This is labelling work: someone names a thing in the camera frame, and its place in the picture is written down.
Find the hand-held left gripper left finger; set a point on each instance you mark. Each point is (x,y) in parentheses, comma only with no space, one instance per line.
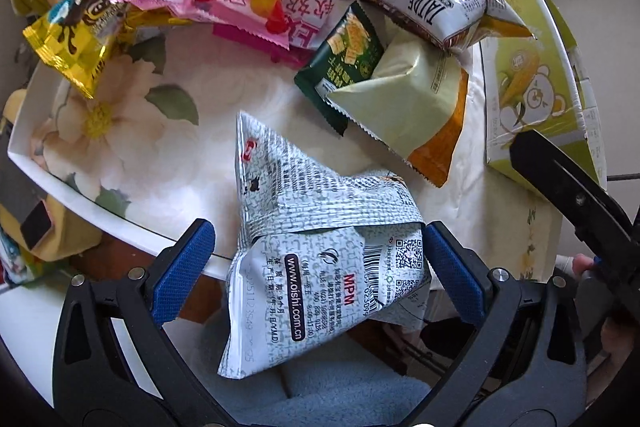
(182,272)

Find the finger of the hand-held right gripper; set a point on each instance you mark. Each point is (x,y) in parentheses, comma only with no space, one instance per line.
(565,184)

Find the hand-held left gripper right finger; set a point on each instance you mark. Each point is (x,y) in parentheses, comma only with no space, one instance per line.
(452,274)

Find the yellow-green cardboard box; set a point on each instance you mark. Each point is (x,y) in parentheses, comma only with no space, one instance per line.
(540,92)

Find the grey printed snack bag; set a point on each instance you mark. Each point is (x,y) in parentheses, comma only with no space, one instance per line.
(310,207)

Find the white black-lettered chip bag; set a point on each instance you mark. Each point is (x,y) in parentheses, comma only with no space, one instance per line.
(440,7)

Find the dark green cracker packet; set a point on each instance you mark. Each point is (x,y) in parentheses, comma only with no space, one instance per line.
(345,52)

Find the yellow chocolate snack packet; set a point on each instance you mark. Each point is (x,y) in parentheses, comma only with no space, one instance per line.
(75,37)

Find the white floral tablecloth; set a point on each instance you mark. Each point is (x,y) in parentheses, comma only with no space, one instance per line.
(175,167)

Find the blue-grey seat cushion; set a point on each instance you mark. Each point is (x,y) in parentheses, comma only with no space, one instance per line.
(325,379)

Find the pale green orange snack bag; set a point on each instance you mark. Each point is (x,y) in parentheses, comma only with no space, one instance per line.
(405,97)

